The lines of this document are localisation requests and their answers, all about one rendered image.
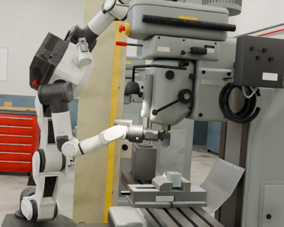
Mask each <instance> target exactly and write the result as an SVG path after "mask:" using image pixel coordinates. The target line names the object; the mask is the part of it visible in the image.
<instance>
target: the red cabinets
mask: <svg viewBox="0 0 284 227"><path fill-rule="evenodd" d="M39 139H40V127H39V125H38V122H37V113H27V112H11V111H0V171H15V172H28V176H30V175H31V172H32V157H33V155H34V153H35V152H36V151H38V149H39Z"/></svg>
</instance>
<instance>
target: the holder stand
mask: <svg viewBox="0 0 284 227"><path fill-rule="evenodd" d="M156 156H157V148H156V147H155V146H154V145H153V144H151V142H147V141H143V143H138V144H137V142H136V143H133V150H132V164H131V173H132V176H133V178H134V180H139V181H152V179H153V178H155V176H156Z"/></svg>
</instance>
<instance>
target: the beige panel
mask: <svg viewBox="0 0 284 227"><path fill-rule="evenodd" d="M105 1H106V0H84V6H83V23H82V28H84V27H86V26H87V24H88V23H89V22H90V21H91V20H92V19H93V18H94V17H95V16H96V15H97V14H98V13H99V11H100V10H101V5H102V4H103V3H104V2H105ZM126 22H127V20H125V21H113V22H112V23H111V24H110V25H109V26H108V27H107V28H106V29H105V30H104V31H103V32H102V33H101V34H100V35H99V36H98V37H97V44H96V45H95V47H94V49H93V50H92V52H91V54H92V56H93V61H94V67H93V69H92V72H91V74H90V76H89V79H88V81H87V83H86V85H85V88H84V89H83V91H82V92H81V94H80V96H79V97H78V121H77V138H78V139H79V140H80V141H83V140H85V139H88V138H92V137H94V136H97V135H99V134H100V133H101V132H102V131H104V130H107V129H109V128H112V127H114V126H115V125H114V119H123V106H124V84H125V69H126V54H127V46H119V45H116V42H117V41H121V42H127V39H128V37H127V35H124V31H122V32H121V33H120V32H119V25H120V24H122V26H124V25H125V23H126ZM120 151H121V140H120V139H117V140H115V141H113V142H111V143H109V144H108V145H105V146H103V147H101V148H98V149H96V150H94V151H93V152H91V153H88V154H84V155H80V156H78V157H75V171H74V188H73V212H72V220H73V221H74V222H75V223H79V222H85V223H108V211H109V207H111V206H117V203H118V187H119V166H120Z"/></svg>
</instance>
